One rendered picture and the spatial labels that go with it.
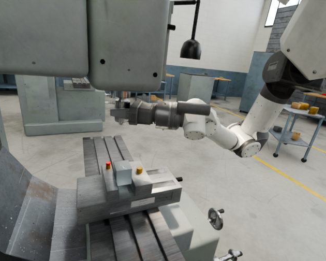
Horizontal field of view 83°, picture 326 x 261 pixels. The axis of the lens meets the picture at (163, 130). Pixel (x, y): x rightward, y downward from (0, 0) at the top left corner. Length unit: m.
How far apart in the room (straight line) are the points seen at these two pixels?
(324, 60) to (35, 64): 0.57
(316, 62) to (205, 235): 0.74
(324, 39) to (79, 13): 0.47
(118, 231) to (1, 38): 0.54
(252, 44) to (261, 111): 9.72
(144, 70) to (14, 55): 0.26
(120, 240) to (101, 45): 0.52
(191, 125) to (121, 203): 0.33
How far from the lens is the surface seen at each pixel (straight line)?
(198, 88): 5.14
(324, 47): 0.50
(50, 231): 0.75
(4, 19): 0.46
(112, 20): 0.47
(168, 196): 0.71
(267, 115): 0.71
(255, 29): 10.44
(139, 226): 0.65
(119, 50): 0.47
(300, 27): 0.53
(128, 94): 0.57
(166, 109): 0.55
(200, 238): 0.93
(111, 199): 0.62
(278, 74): 0.64
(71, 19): 0.45
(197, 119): 0.56
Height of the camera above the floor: 1.40
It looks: 21 degrees down
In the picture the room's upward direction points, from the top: 7 degrees clockwise
